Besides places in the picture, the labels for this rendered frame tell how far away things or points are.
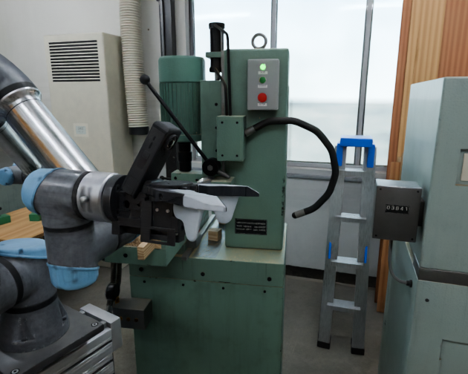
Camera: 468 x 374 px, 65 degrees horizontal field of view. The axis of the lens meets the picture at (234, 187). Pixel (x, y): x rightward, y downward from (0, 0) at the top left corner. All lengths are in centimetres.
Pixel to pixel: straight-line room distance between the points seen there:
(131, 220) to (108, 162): 241
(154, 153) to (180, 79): 89
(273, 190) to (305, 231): 150
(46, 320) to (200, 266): 58
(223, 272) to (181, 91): 67
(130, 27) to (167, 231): 252
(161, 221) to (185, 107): 91
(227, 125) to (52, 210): 76
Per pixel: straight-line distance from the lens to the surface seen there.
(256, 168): 133
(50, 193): 61
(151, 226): 51
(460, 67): 259
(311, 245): 286
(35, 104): 82
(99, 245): 66
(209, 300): 143
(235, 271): 135
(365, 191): 204
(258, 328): 145
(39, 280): 94
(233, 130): 124
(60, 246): 63
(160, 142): 51
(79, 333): 101
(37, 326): 98
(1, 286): 88
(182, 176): 148
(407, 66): 252
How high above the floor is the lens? 136
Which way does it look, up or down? 14 degrees down
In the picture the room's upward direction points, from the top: straight up
